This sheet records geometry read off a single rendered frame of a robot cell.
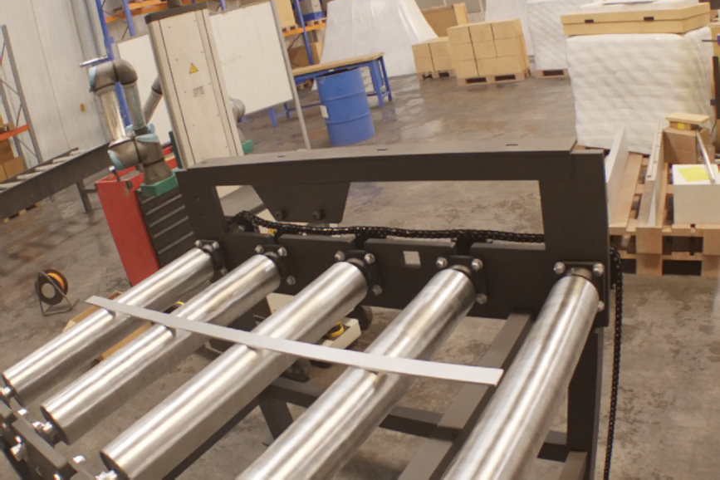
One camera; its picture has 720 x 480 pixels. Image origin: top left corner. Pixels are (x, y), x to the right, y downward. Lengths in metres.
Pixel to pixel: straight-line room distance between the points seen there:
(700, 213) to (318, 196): 2.00
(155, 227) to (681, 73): 3.76
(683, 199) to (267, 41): 4.76
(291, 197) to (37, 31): 10.84
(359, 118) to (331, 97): 0.42
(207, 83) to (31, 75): 9.29
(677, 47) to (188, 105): 3.29
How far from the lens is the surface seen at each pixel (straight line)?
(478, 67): 9.63
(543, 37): 9.42
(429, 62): 11.34
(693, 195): 2.86
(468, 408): 1.07
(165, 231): 3.48
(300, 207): 1.53
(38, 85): 11.86
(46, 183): 6.37
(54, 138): 11.87
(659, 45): 4.27
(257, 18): 6.26
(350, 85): 6.80
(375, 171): 1.33
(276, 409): 2.19
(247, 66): 6.17
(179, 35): 2.69
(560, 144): 1.18
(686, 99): 4.34
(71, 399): 1.28
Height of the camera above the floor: 1.49
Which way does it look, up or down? 19 degrees down
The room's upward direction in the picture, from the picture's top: 13 degrees counter-clockwise
